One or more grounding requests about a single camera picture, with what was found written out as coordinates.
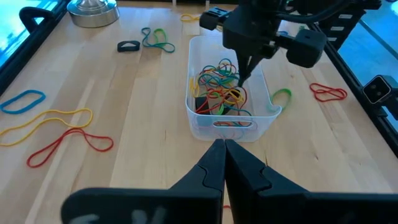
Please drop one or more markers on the small black block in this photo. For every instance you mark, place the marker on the small black block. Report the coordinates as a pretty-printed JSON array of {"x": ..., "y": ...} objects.
[{"x": 119, "y": 46}]

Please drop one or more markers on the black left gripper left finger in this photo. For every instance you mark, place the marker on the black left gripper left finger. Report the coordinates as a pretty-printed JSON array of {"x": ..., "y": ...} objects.
[{"x": 186, "y": 202}]

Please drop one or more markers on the clear plastic bin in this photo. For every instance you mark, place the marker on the clear plastic bin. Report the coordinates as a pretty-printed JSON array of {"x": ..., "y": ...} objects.
[{"x": 202, "y": 130}]

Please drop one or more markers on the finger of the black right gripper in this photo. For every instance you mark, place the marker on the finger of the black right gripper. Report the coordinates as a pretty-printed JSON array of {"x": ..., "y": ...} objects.
[
  {"x": 242, "y": 67},
  {"x": 253, "y": 63}
]

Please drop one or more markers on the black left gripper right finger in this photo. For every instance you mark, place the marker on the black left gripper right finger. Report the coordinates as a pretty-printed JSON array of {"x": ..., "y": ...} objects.
[{"x": 280, "y": 208}]

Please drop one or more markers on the teal rubber band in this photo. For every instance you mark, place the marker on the teal rubber band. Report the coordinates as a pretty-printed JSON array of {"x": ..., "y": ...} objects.
[
  {"x": 168, "y": 49},
  {"x": 214, "y": 76}
]

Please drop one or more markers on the yellow rubber band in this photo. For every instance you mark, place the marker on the yellow rubber band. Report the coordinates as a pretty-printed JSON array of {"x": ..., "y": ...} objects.
[
  {"x": 91, "y": 116},
  {"x": 186, "y": 19}
]

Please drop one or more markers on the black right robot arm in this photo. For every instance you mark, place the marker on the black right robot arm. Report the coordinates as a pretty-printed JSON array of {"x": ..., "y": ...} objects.
[{"x": 311, "y": 4}]

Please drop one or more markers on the wide green rubber band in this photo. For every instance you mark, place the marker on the wide green rubber band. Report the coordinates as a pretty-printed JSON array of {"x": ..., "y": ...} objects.
[{"x": 281, "y": 91}]

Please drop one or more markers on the bands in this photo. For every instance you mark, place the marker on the bands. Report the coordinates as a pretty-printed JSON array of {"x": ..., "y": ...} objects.
[
  {"x": 205, "y": 109},
  {"x": 191, "y": 87}
]

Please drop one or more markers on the red rubber band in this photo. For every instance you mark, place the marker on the red rubber band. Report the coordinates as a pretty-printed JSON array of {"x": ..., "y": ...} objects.
[
  {"x": 112, "y": 143},
  {"x": 227, "y": 206},
  {"x": 345, "y": 93}
]

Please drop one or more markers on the white shade silver table lamp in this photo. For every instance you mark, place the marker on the white shade silver table lamp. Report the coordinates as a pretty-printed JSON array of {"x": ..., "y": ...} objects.
[{"x": 93, "y": 15}]

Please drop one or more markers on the black cube camera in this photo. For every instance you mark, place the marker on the black cube camera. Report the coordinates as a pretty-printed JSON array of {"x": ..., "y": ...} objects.
[{"x": 377, "y": 90}]

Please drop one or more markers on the blue rubber band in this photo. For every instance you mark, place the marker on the blue rubber band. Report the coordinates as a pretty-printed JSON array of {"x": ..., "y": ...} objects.
[
  {"x": 282, "y": 32},
  {"x": 43, "y": 97}
]

